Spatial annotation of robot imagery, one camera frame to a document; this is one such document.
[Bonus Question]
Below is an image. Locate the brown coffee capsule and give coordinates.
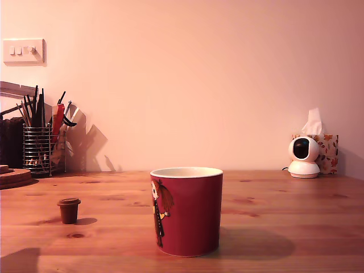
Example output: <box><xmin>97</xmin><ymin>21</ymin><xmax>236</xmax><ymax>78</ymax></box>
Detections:
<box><xmin>56</xmin><ymin>198</ymin><xmax>82</xmax><ymax>225</ymax></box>

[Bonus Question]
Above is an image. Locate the red mug with cartoon print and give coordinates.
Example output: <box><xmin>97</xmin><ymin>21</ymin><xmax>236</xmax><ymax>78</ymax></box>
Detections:
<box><xmin>150</xmin><ymin>167</ymin><xmax>224</xmax><ymax>258</ymax></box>

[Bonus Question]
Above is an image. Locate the metal and black kitchen tool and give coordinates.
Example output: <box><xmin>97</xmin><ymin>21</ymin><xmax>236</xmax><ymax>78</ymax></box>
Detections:
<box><xmin>61</xmin><ymin>100</ymin><xmax>81</xmax><ymax>128</ymax></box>

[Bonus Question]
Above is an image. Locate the red kitchen utensil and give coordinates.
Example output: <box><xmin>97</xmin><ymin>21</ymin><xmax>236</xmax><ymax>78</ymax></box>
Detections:
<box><xmin>52</xmin><ymin>104</ymin><xmax>67</xmax><ymax>138</ymax></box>

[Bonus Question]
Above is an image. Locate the white tissue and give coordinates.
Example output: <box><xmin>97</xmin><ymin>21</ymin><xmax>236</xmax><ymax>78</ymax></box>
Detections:
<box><xmin>301</xmin><ymin>107</ymin><xmax>325</xmax><ymax>135</ymax></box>

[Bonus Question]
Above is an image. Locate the thin black stick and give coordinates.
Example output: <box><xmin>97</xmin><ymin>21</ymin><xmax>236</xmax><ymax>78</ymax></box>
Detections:
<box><xmin>41</xmin><ymin>88</ymin><xmax>46</xmax><ymax>128</ymax></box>
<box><xmin>31</xmin><ymin>84</ymin><xmax>40</xmax><ymax>114</ymax></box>

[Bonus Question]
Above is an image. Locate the wide black spatula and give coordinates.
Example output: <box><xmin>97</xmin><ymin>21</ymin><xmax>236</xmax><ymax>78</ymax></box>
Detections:
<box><xmin>30</xmin><ymin>93</ymin><xmax>46</xmax><ymax>128</ymax></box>

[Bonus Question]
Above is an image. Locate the leaf-patterned tissue box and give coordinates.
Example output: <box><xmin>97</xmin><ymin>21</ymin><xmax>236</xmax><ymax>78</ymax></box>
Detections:
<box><xmin>292</xmin><ymin>133</ymin><xmax>340</xmax><ymax>175</ymax></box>

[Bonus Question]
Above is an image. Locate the dark chopstick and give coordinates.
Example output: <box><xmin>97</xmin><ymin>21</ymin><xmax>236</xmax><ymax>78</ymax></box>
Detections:
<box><xmin>23</xmin><ymin>95</ymin><xmax>34</xmax><ymax>127</ymax></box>

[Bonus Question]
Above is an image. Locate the brown wooden chopstick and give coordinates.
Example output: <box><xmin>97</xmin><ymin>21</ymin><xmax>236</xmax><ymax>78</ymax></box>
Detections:
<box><xmin>16</xmin><ymin>102</ymin><xmax>31</xmax><ymax>128</ymax></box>

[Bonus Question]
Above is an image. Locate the small white round camera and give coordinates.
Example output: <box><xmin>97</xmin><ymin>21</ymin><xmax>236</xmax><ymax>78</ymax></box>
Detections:
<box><xmin>288</xmin><ymin>135</ymin><xmax>321</xmax><ymax>179</ymax></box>

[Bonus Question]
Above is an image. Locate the wire utensil rack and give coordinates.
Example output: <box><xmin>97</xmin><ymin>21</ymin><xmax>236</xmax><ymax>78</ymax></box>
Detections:
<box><xmin>22</xmin><ymin>124</ymin><xmax>68</xmax><ymax>177</ymax></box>

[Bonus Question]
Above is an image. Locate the white wall switch plate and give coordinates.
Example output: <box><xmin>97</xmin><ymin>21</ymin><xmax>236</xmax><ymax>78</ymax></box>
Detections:
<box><xmin>3</xmin><ymin>38</ymin><xmax>48</xmax><ymax>67</ymax></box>

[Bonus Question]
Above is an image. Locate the grey metal wall rail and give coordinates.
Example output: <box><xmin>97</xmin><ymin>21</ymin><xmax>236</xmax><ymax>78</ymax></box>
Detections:
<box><xmin>0</xmin><ymin>81</ymin><xmax>39</xmax><ymax>101</ymax></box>

